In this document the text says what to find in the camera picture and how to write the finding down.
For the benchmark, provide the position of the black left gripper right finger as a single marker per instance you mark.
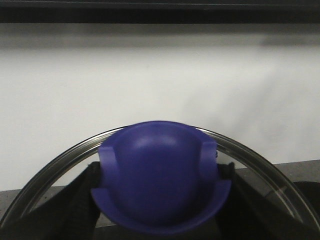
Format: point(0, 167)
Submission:
point(247, 215)

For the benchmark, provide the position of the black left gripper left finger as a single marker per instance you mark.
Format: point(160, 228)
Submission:
point(69, 215)

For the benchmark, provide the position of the glass lid with blue knob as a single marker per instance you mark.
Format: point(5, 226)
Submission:
point(160, 180)

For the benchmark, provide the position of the black range hood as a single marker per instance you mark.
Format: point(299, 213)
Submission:
point(161, 11)

